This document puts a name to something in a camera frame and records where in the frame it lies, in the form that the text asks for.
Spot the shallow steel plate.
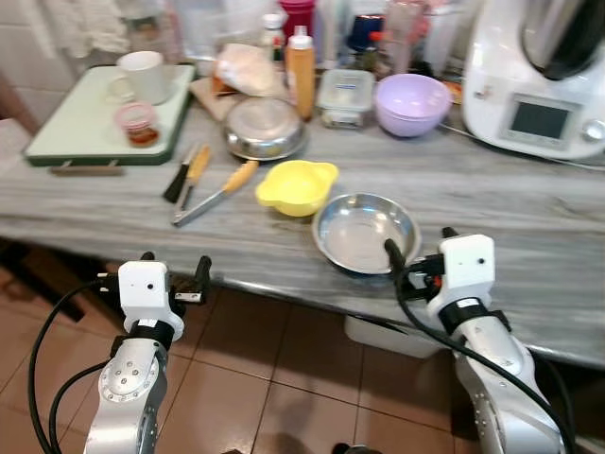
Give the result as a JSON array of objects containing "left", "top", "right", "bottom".
[{"left": 312, "top": 193, "right": 423, "bottom": 277}]

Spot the yellow plastic bowl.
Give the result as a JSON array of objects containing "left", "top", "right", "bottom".
[{"left": 255, "top": 160, "right": 339, "bottom": 218}]

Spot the plastic cup with red sauce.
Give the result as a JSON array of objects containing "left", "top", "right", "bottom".
[{"left": 114, "top": 101, "right": 160, "bottom": 148}]

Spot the purple plastic bowl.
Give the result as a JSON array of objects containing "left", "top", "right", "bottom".
[{"left": 374, "top": 74, "right": 453, "bottom": 139}]

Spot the pale green tray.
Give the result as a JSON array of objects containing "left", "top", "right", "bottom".
[{"left": 24, "top": 64, "right": 197, "bottom": 168}]

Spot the white kitchen cooking machine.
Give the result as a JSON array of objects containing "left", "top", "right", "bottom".
[{"left": 461, "top": 0, "right": 605, "bottom": 164}]

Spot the upturned steel bowl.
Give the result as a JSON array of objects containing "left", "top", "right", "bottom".
[{"left": 223, "top": 96, "right": 309, "bottom": 162}]

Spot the clear plastic food container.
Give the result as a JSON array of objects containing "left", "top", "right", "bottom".
[{"left": 317, "top": 69, "right": 376, "bottom": 130}]

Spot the small wooden board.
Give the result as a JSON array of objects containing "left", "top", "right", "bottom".
[{"left": 189, "top": 76, "right": 237, "bottom": 122}]

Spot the white ceramic mug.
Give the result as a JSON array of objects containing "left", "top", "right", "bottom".
[{"left": 107, "top": 51, "right": 178, "bottom": 106}]

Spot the orange sauce squeeze bottle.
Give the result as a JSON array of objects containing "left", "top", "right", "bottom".
[{"left": 285, "top": 26, "right": 317, "bottom": 122}]

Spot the bread in plastic bag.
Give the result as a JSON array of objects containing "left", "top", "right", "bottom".
[{"left": 213, "top": 43, "right": 287, "bottom": 98}]

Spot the dark blue jar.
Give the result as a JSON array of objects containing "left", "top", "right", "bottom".
[{"left": 348, "top": 13, "right": 387, "bottom": 54}]

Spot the white hanging cloth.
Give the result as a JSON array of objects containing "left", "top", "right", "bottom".
[{"left": 43, "top": 0, "right": 130, "bottom": 58}]

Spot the small white-capped bottle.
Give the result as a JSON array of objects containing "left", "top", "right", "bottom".
[{"left": 262, "top": 13, "right": 286, "bottom": 54}]

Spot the magenta bottle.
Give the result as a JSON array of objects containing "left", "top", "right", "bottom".
[{"left": 279, "top": 0, "right": 318, "bottom": 39}]

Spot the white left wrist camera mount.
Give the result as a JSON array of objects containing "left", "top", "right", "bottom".
[{"left": 117, "top": 260, "right": 186, "bottom": 327}]

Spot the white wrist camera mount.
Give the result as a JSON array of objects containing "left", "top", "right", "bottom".
[
  {"left": 427, "top": 234, "right": 497, "bottom": 317},
  {"left": 117, "top": 260, "right": 186, "bottom": 327}
]

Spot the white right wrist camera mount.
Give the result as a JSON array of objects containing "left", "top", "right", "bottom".
[{"left": 427, "top": 234, "right": 497, "bottom": 317}]

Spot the black-handled kitchen tool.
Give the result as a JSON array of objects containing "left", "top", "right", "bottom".
[{"left": 163, "top": 144, "right": 199, "bottom": 204}]

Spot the wooden-handled table knife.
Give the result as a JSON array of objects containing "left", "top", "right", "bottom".
[{"left": 171, "top": 159, "right": 260, "bottom": 228}]

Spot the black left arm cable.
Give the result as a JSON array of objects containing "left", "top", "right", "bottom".
[{"left": 26, "top": 278, "right": 120, "bottom": 454}]

